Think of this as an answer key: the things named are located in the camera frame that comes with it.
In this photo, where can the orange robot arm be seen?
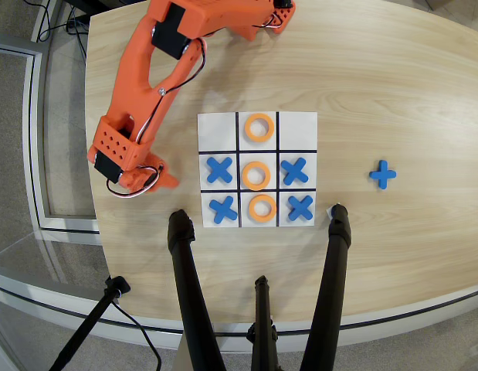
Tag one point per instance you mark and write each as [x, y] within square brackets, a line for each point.
[134, 77]

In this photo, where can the black furniture foot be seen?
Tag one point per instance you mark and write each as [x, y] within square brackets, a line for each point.
[92, 4]

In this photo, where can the short black tripod leg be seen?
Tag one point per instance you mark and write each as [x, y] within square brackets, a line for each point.
[263, 320]

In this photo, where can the thick black tripod leg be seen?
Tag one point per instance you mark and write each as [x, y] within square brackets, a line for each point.
[188, 286]
[331, 286]

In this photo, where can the blue foam cross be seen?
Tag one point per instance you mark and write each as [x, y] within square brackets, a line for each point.
[223, 210]
[383, 175]
[300, 208]
[294, 172]
[219, 170]

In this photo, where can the thin black stand pole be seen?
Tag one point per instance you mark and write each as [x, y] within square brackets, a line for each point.
[90, 324]

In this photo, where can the grey metal floor frame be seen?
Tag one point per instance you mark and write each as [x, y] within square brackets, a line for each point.
[32, 154]

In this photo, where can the white tic-tac-toe board sheet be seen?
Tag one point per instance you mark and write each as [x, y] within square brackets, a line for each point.
[217, 131]

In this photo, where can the orange robot base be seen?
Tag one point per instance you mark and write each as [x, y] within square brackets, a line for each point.
[281, 19]

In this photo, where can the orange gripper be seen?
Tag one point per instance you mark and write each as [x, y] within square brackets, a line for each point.
[166, 179]

